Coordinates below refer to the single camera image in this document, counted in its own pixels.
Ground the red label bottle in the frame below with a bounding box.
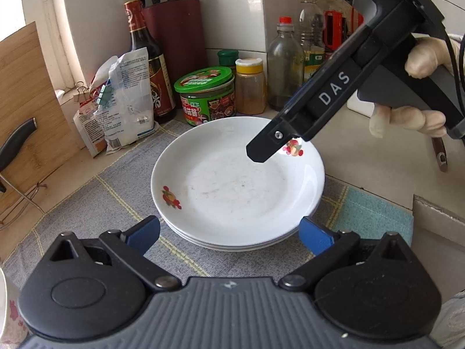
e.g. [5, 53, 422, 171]
[321, 0, 364, 53]

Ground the gold binder clip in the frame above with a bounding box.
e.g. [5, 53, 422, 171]
[73, 81, 96, 104]

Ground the clear bag of white powder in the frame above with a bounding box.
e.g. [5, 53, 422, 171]
[94, 47, 160, 153]

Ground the green lid sauce jar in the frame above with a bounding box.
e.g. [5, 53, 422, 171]
[174, 66, 237, 127]

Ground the person's right hand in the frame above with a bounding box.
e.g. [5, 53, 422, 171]
[369, 37, 455, 139]

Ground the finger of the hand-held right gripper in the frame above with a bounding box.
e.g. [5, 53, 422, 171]
[246, 49, 367, 163]
[281, 79, 310, 111]

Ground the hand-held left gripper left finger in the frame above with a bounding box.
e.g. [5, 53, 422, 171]
[49, 215, 182, 293]

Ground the oil bottle with gold cap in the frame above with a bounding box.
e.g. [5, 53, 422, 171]
[298, 0, 326, 84]

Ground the metal wire rack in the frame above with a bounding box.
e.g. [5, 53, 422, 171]
[0, 172, 49, 231]

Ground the bamboo cutting board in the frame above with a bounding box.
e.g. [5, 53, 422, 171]
[0, 21, 81, 216]

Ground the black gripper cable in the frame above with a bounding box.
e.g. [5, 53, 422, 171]
[445, 31, 465, 117]

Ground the white and orange bag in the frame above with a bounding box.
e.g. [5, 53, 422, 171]
[73, 91, 110, 159]

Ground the grey plaid table cloth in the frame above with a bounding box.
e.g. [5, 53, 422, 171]
[0, 119, 415, 291]

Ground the clear bottle with red cap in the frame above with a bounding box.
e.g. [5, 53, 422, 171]
[267, 16, 306, 113]

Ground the yellow lid spice jar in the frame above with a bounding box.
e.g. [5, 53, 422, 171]
[235, 57, 267, 116]

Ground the brown pan handle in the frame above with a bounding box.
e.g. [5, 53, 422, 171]
[432, 136, 449, 172]

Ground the white plate with fruit print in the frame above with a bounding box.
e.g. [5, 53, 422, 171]
[178, 225, 295, 252]
[160, 189, 325, 251]
[151, 116, 326, 247]

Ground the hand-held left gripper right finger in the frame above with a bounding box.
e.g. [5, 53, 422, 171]
[278, 216, 416, 293]

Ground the white bowl with pink flowers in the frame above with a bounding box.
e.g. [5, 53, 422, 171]
[0, 267, 28, 349]

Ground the small green cap jar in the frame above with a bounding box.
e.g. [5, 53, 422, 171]
[217, 49, 240, 71]

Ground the green binder clip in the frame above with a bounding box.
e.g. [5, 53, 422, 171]
[95, 83, 115, 108]

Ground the dark red knife block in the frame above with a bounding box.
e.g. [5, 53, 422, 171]
[142, 0, 208, 120]

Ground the black-handled kitchen knife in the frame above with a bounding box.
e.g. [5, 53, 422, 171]
[0, 117, 38, 172]

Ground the dark soy sauce bottle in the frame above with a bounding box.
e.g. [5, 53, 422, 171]
[124, 0, 177, 124]

